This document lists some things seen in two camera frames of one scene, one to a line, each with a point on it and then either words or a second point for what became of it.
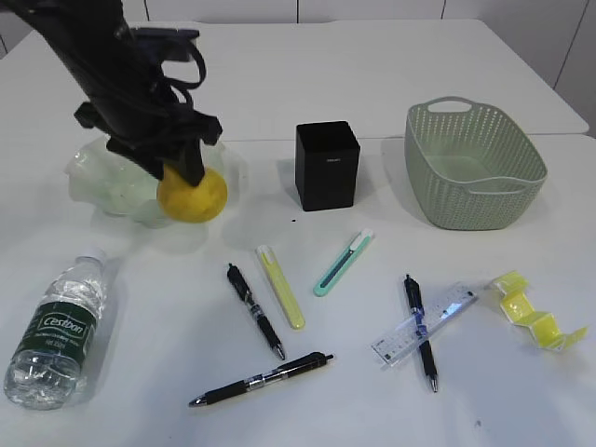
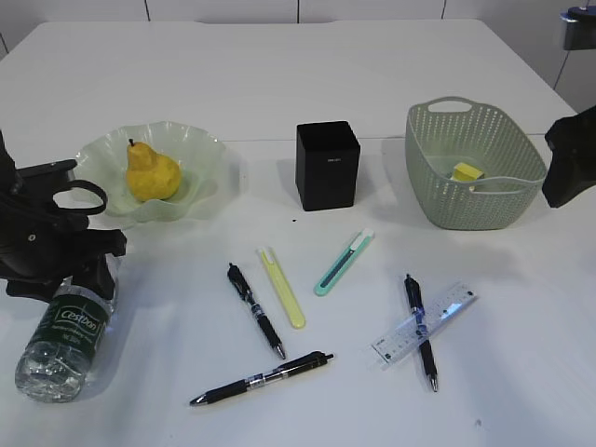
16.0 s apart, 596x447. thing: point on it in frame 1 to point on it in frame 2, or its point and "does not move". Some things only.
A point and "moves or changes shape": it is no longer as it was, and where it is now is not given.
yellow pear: [184, 202] to [151, 176]
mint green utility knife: [343, 264] does not move
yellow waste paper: [521, 312] to [466, 172]
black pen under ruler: [417, 306] does not move
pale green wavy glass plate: [100, 176] does not move
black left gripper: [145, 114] to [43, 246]
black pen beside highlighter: [242, 285] does not move
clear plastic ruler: [412, 332] does not move
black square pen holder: [327, 157] does not move
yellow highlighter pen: [281, 287] does not move
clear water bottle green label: [56, 340] moves or changes shape
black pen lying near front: [283, 373] does not move
